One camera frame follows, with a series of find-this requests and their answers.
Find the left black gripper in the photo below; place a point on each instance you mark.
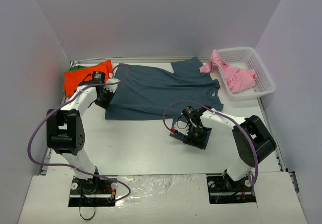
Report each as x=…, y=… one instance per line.
x=102, y=100

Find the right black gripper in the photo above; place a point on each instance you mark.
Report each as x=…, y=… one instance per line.
x=195, y=141

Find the blue t shirt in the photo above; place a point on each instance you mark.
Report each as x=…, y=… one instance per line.
x=149, y=93

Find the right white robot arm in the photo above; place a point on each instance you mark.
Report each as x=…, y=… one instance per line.
x=253, y=140

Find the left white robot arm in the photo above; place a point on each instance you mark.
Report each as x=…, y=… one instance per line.
x=65, y=132

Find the orange folded t shirt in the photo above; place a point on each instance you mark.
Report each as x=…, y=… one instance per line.
x=74, y=77

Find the green folded t shirt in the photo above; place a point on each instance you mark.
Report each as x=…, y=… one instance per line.
x=76, y=68

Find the pink t shirt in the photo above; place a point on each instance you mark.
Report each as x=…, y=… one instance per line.
x=237, y=79

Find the white plastic basket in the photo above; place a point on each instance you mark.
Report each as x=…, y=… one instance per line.
x=247, y=58

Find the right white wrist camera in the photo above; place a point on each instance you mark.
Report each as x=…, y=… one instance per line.
x=180, y=127

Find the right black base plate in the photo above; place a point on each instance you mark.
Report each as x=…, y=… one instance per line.
x=238, y=193

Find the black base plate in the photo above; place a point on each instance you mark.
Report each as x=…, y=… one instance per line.
x=86, y=193
x=238, y=193

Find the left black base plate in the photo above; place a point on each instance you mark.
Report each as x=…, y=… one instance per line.
x=86, y=193

